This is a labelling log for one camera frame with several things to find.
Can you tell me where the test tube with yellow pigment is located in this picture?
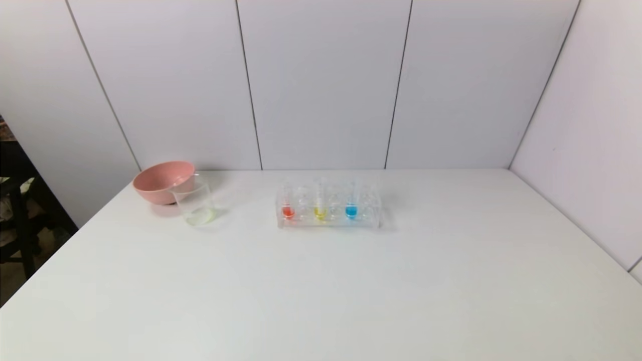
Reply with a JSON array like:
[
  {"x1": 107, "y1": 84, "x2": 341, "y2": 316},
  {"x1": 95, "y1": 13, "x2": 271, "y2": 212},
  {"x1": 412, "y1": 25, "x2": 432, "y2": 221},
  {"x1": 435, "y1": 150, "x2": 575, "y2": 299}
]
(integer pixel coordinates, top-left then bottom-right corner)
[{"x1": 314, "y1": 177, "x2": 328, "y2": 221}]

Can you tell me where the clear acrylic test tube rack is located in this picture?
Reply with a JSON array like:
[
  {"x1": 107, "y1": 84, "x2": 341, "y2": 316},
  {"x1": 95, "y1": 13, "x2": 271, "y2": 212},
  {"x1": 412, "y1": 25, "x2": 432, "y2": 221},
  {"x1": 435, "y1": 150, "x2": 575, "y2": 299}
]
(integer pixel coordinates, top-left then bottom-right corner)
[{"x1": 275, "y1": 178, "x2": 384, "y2": 230}]

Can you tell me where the test tube with blue pigment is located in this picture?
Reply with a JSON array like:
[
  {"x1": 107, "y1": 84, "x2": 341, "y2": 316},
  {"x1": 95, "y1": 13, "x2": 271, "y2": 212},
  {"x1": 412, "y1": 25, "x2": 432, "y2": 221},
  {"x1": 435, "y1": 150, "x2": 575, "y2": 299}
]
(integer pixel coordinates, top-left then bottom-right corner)
[{"x1": 345, "y1": 179, "x2": 359, "y2": 220}]

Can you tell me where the test tube with red pigment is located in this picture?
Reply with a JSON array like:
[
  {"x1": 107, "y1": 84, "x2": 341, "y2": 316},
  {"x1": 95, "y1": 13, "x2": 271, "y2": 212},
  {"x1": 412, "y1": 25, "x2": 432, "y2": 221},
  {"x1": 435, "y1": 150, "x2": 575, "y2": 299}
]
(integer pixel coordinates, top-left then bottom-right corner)
[{"x1": 281, "y1": 179, "x2": 294, "y2": 220}]

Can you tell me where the clear glass beaker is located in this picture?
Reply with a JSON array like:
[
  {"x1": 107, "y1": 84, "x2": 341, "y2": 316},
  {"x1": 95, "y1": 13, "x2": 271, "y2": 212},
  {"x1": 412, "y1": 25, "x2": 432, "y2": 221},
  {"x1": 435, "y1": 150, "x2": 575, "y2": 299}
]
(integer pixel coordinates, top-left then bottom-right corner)
[{"x1": 171, "y1": 174, "x2": 217, "y2": 226}]

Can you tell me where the pink bowl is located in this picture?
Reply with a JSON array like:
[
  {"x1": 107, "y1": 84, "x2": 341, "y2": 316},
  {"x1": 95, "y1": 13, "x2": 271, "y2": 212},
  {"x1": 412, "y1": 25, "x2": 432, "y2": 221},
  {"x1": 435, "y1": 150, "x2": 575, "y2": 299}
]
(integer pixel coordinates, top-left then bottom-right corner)
[{"x1": 132, "y1": 160, "x2": 196, "y2": 205}]

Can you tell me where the dark furniture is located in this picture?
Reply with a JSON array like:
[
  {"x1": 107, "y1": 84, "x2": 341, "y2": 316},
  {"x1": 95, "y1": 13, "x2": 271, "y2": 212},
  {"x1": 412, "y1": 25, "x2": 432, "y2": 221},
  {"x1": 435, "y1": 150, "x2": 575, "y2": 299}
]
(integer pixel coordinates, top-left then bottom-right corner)
[{"x1": 0, "y1": 115, "x2": 79, "y2": 306}]

